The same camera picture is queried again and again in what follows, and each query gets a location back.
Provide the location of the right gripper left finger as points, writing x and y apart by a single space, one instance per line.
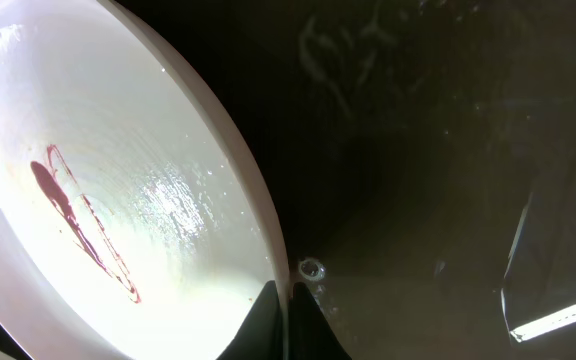
260 336

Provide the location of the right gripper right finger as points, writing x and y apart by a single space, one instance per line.
310 336

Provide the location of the pink plate with red stain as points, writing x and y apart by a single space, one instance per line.
134 220

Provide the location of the dark brown serving tray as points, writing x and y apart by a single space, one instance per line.
420 157

